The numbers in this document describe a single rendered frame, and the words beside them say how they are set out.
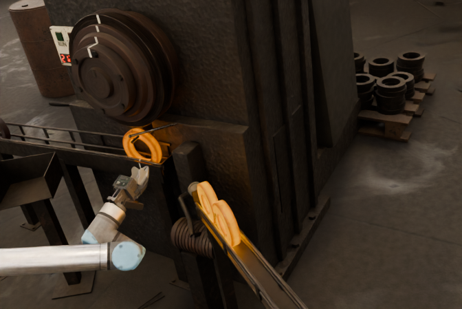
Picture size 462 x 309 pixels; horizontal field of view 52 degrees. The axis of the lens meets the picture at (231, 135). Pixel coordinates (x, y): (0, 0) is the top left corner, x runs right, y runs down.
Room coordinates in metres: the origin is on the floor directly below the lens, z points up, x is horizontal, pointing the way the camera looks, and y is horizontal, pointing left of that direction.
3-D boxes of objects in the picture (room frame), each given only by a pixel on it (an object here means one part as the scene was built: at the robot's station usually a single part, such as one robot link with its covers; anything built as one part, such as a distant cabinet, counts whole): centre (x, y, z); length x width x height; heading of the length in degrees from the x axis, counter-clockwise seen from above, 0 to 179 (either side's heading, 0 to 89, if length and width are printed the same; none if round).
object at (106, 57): (1.68, 0.44, 1.11); 0.28 x 0.06 x 0.28; 55
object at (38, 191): (1.82, 0.95, 0.36); 0.26 x 0.20 x 0.72; 90
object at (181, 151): (1.63, 0.19, 0.68); 0.11 x 0.08 x 0.24; 145
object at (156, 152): (1.76, 0.39, 0.75); 0.18 x 0.03 x 0.18; 56
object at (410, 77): (3.25, -0.90, 0.22); 1.20 x 0.81 x 0.44; 53
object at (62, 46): (2.04, 0.60, 1.15); 0.26 x 0.02 x 0.18; 55
